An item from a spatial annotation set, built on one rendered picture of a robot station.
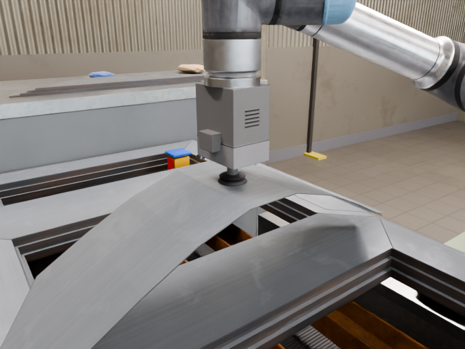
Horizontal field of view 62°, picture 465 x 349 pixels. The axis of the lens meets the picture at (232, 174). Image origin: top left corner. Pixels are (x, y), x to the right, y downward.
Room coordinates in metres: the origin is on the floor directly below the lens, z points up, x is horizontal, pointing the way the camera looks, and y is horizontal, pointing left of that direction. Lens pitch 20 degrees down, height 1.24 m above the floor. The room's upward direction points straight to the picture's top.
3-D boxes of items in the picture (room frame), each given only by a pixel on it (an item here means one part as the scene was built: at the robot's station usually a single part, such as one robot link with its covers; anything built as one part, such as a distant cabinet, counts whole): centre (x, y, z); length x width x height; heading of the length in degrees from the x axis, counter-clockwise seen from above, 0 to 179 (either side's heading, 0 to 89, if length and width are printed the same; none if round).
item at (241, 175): (0.53, 0.00, 1.05); 0.04 x 0.04 x 0.02
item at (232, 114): (0.52, 0.01, 1.13); 0.10 x 0.09 x 0.16; 128
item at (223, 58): (0.53, 0.00, 1.21); 0.08 x 0.08 x 0.05
